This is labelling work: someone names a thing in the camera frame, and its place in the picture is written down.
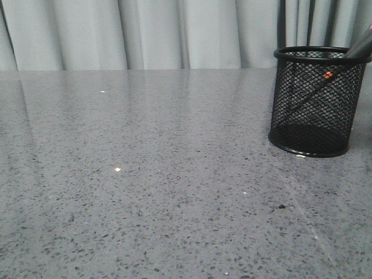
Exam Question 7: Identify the grey and orange scissors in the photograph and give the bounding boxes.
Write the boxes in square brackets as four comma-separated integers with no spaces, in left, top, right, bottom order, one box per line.
[289,25,371,115]

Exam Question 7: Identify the black mesh metal bucket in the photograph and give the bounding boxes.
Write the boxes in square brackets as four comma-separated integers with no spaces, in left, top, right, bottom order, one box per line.
[268,46,371,158]

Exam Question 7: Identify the grey curtain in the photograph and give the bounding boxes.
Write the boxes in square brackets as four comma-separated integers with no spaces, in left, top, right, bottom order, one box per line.
[1,1,371,71]

